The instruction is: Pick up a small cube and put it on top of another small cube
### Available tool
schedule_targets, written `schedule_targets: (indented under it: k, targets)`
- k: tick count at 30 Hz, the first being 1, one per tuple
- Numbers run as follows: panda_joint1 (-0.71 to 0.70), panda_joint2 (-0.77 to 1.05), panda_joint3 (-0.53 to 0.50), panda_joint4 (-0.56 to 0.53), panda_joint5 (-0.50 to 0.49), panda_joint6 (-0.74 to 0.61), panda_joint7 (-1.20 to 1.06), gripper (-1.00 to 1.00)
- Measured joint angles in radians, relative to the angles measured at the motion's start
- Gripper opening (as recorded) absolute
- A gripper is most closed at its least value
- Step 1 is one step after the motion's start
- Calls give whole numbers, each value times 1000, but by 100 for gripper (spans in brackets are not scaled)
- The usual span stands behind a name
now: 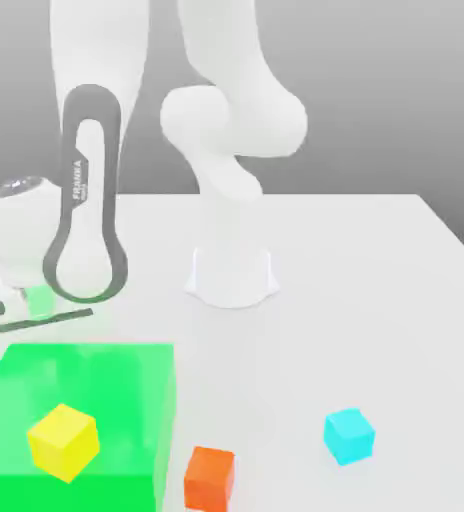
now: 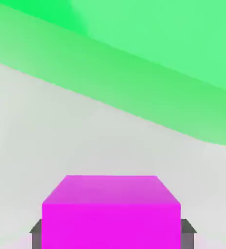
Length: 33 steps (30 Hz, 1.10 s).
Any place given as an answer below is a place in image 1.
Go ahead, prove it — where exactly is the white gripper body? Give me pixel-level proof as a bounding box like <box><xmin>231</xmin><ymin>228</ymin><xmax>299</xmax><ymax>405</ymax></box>
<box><xmin>0</xmin><ymin>306</ymin><xmax>97</xmax><ymax>342</ymax></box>

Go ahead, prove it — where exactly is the small yellow cube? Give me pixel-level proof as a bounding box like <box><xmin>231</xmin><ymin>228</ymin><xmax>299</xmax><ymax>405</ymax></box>
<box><xmin>26</xmin><ymin>402</ymin><xmax>101</xmax><ymax>486</ymax></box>

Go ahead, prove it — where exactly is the small orange cube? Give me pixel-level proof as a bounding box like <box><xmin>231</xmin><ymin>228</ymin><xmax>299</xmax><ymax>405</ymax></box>
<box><xmin>182</xmin><ymin>445</ymin><xmax>237</xmax><ymax>512</ymax></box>

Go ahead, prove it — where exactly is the small cyan cube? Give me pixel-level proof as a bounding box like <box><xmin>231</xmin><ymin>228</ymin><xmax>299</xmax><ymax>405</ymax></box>
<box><xmin>322</xmin><ymin>406</ymin><xmax>377</xmax><ymax>468</ymax></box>

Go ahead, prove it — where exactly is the large green box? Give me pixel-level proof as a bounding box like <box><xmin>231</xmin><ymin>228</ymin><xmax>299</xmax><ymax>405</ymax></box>
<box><xmin>0</xmin><ymin>342</ymin><xmax>178</xmax><ymax>512</ymax></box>

